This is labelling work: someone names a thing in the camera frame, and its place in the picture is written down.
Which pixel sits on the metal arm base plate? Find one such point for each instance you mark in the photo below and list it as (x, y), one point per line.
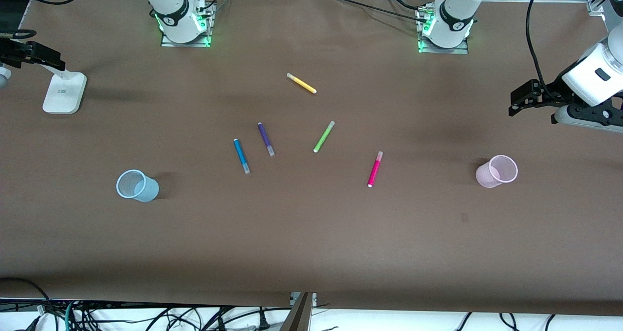
(168, 42)
(428, 48)

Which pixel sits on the green marker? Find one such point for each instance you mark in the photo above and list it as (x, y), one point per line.
(323, 137)

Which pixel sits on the purple marker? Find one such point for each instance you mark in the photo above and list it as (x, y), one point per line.
(265, 136)

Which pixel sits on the translucent blue cup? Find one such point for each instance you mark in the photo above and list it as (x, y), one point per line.
(146, 190)

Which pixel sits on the translucent pink cup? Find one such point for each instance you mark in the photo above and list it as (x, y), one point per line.
(486, 177)

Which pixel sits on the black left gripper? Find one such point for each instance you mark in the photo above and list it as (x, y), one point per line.
(549, 96)

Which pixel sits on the blue marker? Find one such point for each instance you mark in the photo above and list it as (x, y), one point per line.
(240, 153)

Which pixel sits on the pink marker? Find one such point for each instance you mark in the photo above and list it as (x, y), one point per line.
(375, 170)

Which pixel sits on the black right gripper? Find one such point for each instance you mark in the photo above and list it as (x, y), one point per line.
(19, 51)

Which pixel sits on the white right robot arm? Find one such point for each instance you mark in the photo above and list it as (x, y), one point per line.
(175, 14)

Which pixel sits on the table leg beam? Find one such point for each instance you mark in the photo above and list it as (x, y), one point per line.
(298, 314)

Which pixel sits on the yellow marker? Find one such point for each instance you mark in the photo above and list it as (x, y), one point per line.
(302, 83)

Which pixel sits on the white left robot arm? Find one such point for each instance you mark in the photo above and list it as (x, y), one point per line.
(455, 19)

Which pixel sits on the white stand with flat base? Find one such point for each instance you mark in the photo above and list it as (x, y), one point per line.
(63, 95)

